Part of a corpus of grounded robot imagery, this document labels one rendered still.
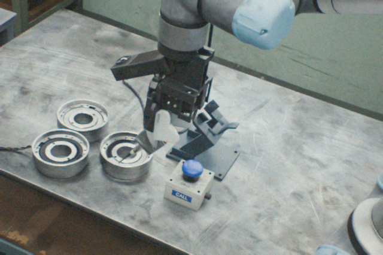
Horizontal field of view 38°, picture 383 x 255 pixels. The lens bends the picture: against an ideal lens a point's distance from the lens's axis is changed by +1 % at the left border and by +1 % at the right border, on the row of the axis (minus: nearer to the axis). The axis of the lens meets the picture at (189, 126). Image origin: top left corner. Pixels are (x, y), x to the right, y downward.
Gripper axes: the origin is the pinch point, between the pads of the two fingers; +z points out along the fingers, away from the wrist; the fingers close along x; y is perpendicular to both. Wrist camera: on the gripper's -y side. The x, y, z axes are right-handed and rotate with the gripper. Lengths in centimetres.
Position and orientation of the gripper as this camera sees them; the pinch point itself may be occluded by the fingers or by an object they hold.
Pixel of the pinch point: (155, 135)
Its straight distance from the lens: 96.7
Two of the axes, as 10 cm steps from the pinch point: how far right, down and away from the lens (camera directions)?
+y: 8.9, 3.8, -2.7
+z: -1.4, 7.7, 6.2
